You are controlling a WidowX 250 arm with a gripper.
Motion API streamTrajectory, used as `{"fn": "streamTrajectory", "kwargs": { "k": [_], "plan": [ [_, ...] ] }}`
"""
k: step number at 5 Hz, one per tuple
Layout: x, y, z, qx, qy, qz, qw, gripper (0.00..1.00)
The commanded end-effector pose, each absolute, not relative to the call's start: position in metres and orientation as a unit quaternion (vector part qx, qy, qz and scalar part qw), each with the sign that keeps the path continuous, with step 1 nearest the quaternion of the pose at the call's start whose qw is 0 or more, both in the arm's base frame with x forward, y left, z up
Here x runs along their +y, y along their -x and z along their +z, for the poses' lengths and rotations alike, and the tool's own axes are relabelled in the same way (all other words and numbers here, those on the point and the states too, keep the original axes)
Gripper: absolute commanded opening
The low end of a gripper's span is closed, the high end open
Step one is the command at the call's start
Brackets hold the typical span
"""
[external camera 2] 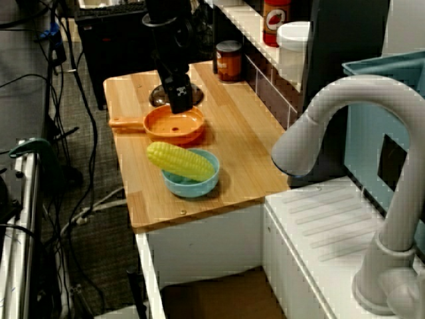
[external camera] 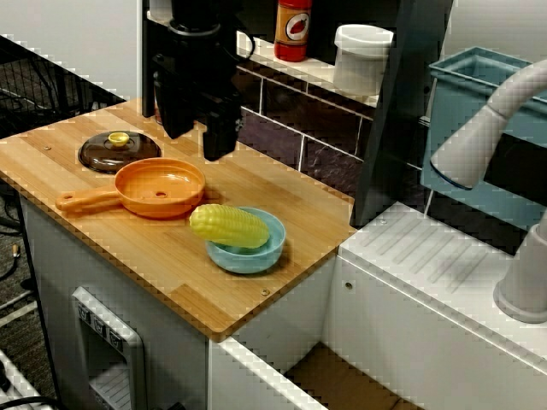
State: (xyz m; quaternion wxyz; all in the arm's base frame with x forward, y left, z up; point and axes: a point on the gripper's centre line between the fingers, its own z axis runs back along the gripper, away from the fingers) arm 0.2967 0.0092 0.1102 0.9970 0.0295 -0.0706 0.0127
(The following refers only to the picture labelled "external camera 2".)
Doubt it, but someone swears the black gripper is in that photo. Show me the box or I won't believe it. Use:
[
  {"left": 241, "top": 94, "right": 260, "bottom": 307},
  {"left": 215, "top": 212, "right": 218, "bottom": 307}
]
[{"left": 152, "top": 49, "right": 195, "bottom": 115}]

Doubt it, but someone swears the brown transparent pan lid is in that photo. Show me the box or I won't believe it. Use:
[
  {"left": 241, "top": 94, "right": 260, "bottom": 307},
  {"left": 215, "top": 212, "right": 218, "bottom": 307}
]
[{"left": 149, "top": 82, "right": 205, "bottom": 108}]

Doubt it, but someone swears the yellow toy corn cob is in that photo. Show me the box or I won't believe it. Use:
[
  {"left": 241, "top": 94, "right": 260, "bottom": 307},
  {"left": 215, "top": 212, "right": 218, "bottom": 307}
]
[{"left": 146, "top": 140, "right": 216, "bottom": 182}]

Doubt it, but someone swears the orange toy frying pan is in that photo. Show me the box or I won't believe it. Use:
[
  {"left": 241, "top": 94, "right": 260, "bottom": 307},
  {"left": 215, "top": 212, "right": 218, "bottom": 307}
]
[{"left": 108, "top": 105, "right": 206, "bottom": 146}]

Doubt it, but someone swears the toy beans can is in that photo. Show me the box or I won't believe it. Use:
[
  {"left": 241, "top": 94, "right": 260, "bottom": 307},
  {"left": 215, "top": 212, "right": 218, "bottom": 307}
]
[{"left": 215, "top": 40, "right": 244, "bottom": 83}]

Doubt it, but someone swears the light blue toy bowl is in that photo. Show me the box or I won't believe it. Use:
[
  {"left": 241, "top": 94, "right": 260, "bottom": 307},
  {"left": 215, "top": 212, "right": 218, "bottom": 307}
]
[{"left": 161, "top": 148, "right": 220, "bottom": 199}]

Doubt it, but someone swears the white tiled shelf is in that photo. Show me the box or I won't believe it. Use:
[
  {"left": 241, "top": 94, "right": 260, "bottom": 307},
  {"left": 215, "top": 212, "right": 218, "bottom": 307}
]
[{"left": 212, "top": 0, "right": 311, "bottom": 92}]

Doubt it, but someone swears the white plastic container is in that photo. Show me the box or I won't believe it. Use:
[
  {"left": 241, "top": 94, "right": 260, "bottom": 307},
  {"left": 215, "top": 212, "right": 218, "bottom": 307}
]
[{"left": 276, "top": 20, "right": 312, "bottom": 86}]

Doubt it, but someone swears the red ketchup bottle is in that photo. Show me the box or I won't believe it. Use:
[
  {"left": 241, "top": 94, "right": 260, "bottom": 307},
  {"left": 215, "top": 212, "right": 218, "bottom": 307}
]
[{"left": 263, "top": 0, "right": 292, "bottom": 47}]

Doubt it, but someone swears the white toy sink unit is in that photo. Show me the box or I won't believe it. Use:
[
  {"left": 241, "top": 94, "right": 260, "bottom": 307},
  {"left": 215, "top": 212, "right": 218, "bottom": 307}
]
[{"left": 135, "top": 175, "right": 425, "bottom": 319}]

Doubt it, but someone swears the wide black kitchen pillar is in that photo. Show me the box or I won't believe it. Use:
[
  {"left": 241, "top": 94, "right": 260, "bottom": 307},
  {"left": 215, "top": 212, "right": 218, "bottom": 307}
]
[{"left": 297, "top": 0, "right": 391, "bottom": 187}]

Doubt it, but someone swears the grey toy faucet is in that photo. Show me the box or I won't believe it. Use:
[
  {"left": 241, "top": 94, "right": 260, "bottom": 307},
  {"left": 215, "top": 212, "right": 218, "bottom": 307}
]
[{"left": 270, "top": 73, "right": 425, "bottom": 316}]

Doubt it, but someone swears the teal kitchen cabinet box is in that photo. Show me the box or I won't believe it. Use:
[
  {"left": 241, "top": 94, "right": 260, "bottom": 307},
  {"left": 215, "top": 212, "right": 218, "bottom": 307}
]
[{"left": 341, "top": 49, "right": 425, "bottom": 240}]

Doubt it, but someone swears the narrow black shelf post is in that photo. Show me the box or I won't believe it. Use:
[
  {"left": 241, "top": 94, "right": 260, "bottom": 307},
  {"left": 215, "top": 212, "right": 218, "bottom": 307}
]
[{"left": 211, "top": 5, "right": 220, "bottom": 74}]

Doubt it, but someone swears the long black floor cable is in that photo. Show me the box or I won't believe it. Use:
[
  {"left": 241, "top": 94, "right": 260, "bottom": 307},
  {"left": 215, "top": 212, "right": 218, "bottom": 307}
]
[{"left": 64, "top": 16, "right": 100, "bottom": 240}]

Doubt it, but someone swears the white floor cable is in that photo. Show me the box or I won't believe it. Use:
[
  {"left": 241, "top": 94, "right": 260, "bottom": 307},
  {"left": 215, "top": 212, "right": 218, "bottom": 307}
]
[{"left": 60, "top": 185, "right": 128, "bottom": 235}]

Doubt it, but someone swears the blue cable connector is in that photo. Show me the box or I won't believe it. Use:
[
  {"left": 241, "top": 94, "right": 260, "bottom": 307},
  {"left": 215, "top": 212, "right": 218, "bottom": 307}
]
[{"left": 36, "top": 28, "right": 64, "bottom": 51}]

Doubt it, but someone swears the silver aluminium frame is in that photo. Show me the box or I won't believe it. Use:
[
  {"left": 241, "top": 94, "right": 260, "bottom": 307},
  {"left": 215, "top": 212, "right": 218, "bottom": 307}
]
[{"left": 0, "top": 142, "right": 43, "bottom": 319}]

